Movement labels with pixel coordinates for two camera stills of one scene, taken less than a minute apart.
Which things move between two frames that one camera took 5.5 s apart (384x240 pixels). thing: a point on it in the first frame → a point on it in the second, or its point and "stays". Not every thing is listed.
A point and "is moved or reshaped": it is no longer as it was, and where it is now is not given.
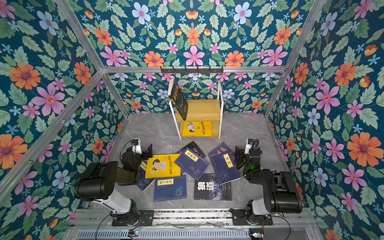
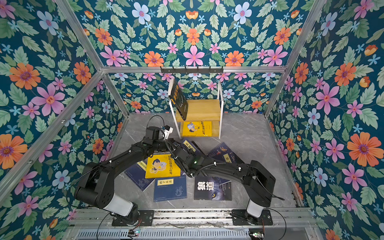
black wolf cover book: x=207 y=187 stays
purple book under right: x=222 y=153 stays
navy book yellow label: x=192 y=163 is moved or reshaped
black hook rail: x=192 y=70 stays
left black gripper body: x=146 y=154 → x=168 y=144
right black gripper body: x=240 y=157 → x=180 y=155
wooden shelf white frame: x=201 y=114 stays
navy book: x=170 y=188 stays
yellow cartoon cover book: x=162 y=166 stays
